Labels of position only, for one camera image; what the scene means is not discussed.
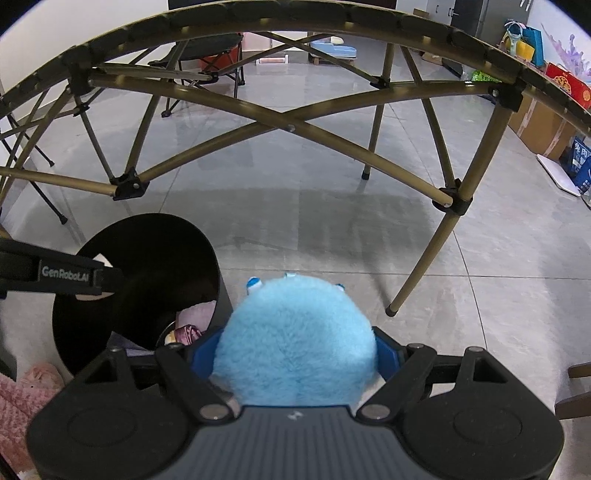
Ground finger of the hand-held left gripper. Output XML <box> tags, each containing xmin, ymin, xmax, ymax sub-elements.
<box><xmin>0</xmin><ymin>237</ymin><xmax>124</xmax><ymax>297</ymax></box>

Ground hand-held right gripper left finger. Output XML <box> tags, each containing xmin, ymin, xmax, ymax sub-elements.
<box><xmin>84</xmin><ymin>329</ymin><xmax>237</xmax><ymax>424</ymax></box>

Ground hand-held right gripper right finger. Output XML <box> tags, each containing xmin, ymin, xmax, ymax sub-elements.
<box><xmin>359</xmin><ymin>327</ymin><xmax>508</xmax><ymax>422</ymax></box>

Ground black round bin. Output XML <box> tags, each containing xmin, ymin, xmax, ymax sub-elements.
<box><xmin>52</xmin><ymin>213</ymin><xmax>234</xmax><ymax>377</ymax></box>

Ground light blue plush toy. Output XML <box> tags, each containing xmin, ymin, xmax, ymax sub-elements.
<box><xmin>210</xmin><ymin>273</ymin><xmax>379</xmax><ymax>409</ymax></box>

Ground pink fluffy plush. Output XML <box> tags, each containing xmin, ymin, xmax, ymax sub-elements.
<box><xmin>178</xmin><ymin>300</ymin><xmax>218</xmax><ymax>333</ymax></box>

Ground thin black folding stand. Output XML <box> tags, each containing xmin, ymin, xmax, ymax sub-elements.
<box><xmin>0</xmin><ymin>111</ymin><xmax>69</xmax><ymax>225</ymax></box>

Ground person's pink fluffy clothing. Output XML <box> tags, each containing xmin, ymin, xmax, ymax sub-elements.
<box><xmin>0</xmin><ymin>362</ymin><xmax>65</xmax><ymax>480</ymax></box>

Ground wooden chair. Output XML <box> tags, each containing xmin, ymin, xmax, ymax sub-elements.
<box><xmin>554</xmin><ymin>362</ymin><xmax>591</xmax><ymax>421</ymax></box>

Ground olive folding table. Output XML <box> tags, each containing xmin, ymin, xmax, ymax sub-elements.
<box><xmin>0</xmin><ymin>0</ymin><xmax>591</xmax><ymax>317</ymax></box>

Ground white bathroom scale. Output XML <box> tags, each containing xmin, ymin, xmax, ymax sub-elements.
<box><xmin>537</xmin><ymin>154</ymin><xmax>581</xmax><ymax>197</ymax></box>

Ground black chair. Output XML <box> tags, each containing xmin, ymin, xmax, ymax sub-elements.
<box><xmin>150</xmin><ymin>30</ymin><xmax>247</xmax><ymax>118</ymax></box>

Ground blue printed bag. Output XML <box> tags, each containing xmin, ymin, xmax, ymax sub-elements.
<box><xmin>560</xmin><ymin>136</ymin><xmax>591</xmax><ymax>195</ymax></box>

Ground large cardboard box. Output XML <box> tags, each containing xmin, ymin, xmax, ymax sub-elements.
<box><xmin>508</xmin><ymin>90</ymin><xmax>578</xmax><ymax>155</ymax></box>

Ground light blue pet tray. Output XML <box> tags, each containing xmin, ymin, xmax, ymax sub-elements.
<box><xmin>308</xmin><ymin>36</ymin><xmax>358</xmax><ymax>63</ymax></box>

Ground red gift bag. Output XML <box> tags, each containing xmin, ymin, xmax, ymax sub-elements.
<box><xmin>545</xmin><ymin>62</ymin><xmax>591</xmax><ymax>109</ymax></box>

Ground blue gift bag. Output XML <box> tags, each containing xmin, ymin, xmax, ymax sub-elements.
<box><xmin>524</xmin><ymin>25</ymin><xmax>546</xmax><ymax>66</ymax></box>

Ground purple coral wall decoration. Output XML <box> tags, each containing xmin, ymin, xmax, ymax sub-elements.
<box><xmin>556</xmin><ymin>34</ymin><xmax>591</xmax><ymax>77</ymax></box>

